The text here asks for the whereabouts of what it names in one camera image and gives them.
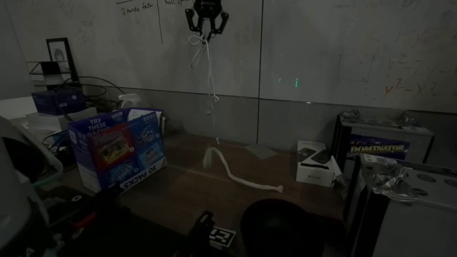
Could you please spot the fiducial marker tag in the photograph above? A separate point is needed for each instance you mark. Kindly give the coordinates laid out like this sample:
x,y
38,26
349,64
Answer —
x,y
221,237

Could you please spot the blue snack box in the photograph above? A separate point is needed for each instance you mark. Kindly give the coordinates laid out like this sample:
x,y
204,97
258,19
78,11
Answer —
x,y
118,148

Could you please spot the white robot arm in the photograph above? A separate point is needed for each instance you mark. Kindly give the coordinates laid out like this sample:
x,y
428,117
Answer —
x,y
24,227

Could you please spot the white product box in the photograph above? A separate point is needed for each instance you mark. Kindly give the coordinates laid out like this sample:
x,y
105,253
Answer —
x,y
315,164

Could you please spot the black frying pan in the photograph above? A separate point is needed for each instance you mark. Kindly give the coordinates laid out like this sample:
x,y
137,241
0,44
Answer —
x,y
275,227

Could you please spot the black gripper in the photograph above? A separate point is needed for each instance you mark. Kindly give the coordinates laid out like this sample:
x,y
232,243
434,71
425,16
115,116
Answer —
x,y
207,10

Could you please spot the black picture frame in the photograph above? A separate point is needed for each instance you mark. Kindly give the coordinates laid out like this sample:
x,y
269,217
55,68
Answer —
x,y
60,53

